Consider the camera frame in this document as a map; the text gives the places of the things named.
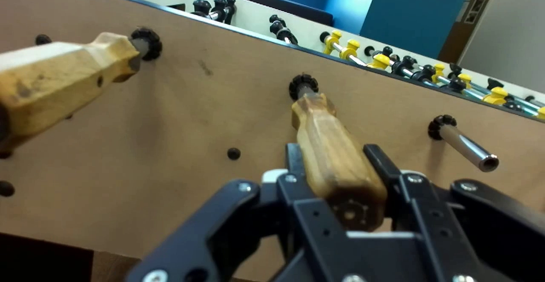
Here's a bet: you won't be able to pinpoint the rod with black figures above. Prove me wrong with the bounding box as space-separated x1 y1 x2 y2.
364 46 439 83

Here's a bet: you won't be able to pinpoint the rod with pale wooden handle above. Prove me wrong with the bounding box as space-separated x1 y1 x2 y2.
0 0 237 155

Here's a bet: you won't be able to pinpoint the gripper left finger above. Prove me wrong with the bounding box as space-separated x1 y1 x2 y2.
126 143 354 282

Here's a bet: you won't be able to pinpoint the chrome rod with yellow figures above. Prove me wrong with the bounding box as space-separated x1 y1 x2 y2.
319 30 499 173

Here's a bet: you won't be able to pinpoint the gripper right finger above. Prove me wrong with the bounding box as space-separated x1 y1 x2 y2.
363 144 545 282

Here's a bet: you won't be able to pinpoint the wall switch plates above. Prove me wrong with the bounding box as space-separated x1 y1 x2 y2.
456 0 489 25

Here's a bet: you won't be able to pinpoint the wooden foosball table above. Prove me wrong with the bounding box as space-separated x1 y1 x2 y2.
0 0 545 282

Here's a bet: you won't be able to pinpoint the rod with slim wooden handle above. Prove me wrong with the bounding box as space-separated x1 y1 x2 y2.
270 14 388 232

